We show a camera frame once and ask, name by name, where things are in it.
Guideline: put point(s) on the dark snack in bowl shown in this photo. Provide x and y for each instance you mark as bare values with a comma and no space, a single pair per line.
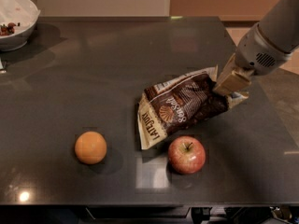
8,29

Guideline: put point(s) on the brown chip bag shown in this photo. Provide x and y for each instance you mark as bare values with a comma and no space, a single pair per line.
179,103

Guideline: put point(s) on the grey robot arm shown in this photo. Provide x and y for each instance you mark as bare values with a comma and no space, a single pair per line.
281,26

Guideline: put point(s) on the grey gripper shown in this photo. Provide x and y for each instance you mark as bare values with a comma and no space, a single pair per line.
256,52

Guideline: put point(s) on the red apple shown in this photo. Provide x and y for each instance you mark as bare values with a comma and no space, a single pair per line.
186,155

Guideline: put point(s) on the white bowl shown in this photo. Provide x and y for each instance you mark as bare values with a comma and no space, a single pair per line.
24,14

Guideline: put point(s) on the orange fruit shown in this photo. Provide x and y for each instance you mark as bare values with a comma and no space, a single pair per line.
91,148

